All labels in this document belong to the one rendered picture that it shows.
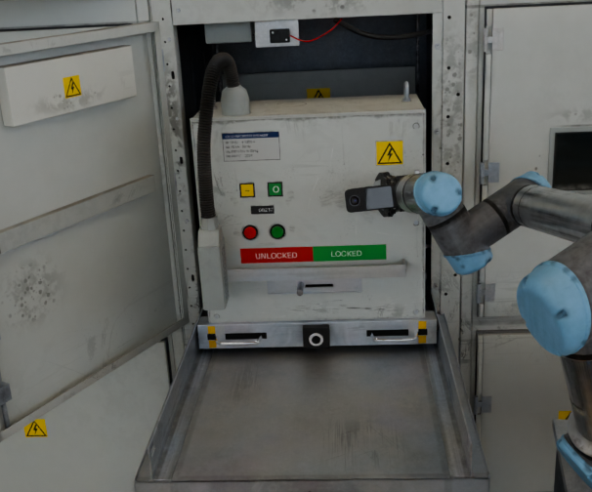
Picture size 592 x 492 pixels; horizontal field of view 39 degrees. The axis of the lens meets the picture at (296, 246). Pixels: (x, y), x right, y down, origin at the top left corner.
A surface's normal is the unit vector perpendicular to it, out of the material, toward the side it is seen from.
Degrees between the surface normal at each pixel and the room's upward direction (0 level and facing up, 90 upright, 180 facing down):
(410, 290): 90
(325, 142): 90
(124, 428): 90
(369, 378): 0
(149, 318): 90
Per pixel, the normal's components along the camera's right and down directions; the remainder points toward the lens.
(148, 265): 0.86, 0.13
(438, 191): 0.18, 0.07
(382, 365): -0.05, -0.94
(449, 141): -0.05, 0.33
